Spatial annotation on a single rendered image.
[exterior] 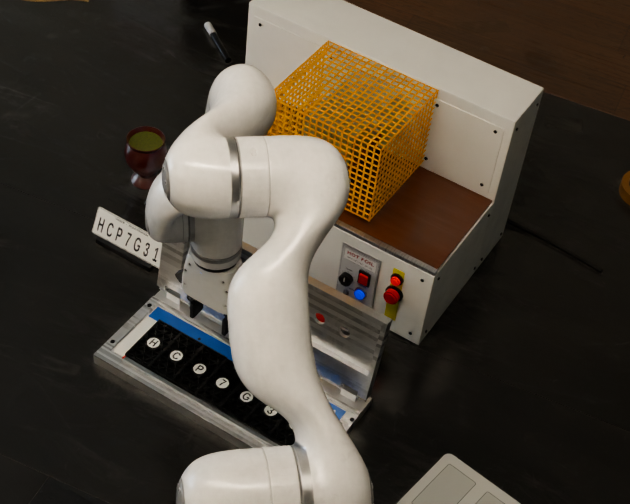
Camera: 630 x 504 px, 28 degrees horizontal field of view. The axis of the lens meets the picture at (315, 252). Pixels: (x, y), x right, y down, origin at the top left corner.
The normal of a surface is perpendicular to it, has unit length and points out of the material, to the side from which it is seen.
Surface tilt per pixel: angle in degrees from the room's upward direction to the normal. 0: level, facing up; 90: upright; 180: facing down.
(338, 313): 81
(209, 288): 90
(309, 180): 40
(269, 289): 35
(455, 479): 0
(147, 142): 0
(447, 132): 90
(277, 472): 5
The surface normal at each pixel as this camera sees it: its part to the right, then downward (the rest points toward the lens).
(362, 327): -0.50, 0.46
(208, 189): 0.10, 0.35
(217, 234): 0.12, 0.72
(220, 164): 0.16, -0.30
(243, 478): 0.12, -0.56
